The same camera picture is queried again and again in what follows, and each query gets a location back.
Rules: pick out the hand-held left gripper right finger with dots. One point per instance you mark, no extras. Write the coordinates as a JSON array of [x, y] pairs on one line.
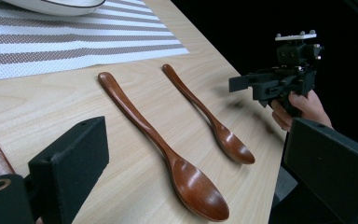
[[329, 161]]

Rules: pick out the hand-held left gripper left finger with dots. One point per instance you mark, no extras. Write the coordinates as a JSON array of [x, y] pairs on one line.
[[71, 161]]

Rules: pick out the small brown wooden spoon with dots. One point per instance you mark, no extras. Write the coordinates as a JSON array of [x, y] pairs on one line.
[[233, 146]]

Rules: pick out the large brown wooden spoon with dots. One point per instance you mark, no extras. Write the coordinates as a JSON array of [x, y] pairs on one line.
[[195, 189]]

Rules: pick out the brown white striped placemat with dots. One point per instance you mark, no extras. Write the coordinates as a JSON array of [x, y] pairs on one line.
[[59, 46]]

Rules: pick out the white bowl with dark rim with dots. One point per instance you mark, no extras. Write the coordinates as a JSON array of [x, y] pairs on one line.
[[59, 6]]

